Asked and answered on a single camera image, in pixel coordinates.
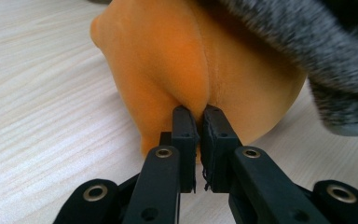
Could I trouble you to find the grey towel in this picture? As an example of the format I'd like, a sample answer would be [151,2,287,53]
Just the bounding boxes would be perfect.
[199,0,358,137]

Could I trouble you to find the orange plush toy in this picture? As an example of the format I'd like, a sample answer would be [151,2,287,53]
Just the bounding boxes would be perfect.
[89,0,308,164]

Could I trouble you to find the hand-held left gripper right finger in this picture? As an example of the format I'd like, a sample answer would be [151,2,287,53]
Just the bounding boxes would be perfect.
[200,104,331,224]

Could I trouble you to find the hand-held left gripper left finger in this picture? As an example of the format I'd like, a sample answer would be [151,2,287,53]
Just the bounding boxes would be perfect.
[122,105,200,224]

